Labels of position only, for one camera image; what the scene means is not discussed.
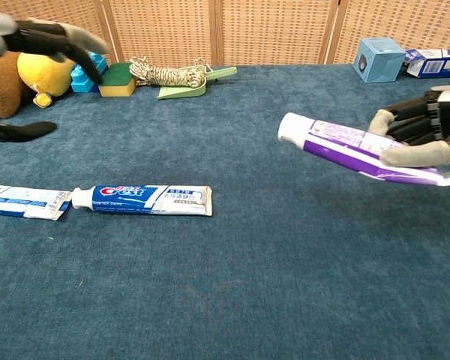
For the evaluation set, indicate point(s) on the woven rattan folding screen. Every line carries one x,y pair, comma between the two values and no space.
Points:
273,30

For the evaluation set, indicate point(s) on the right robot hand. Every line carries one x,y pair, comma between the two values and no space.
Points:
431,123

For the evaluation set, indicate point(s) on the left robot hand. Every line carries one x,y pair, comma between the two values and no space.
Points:
41,37

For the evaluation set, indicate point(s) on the light green dustpan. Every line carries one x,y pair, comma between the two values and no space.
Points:
187,90

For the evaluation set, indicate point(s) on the blue Crest toothpaste tube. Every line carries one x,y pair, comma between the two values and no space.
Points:
150,199

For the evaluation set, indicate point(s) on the brown plush toy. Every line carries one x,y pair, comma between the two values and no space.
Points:
3,86

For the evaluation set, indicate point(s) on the blue toy building block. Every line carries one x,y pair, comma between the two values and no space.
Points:
82,82

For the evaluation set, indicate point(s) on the blue white carton box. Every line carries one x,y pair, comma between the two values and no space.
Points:
435,63

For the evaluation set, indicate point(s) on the purple white toothpaste tube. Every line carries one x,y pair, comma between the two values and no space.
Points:
337,146

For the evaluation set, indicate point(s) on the green yellow sponge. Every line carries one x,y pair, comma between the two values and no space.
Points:
118,80

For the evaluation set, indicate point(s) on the flattened blue white toothpaste tube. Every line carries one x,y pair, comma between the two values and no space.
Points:
18,202

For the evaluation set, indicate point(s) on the yellow plush toy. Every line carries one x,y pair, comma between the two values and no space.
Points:
48,73

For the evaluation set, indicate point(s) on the light blue cube box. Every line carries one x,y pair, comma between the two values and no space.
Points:
378,62

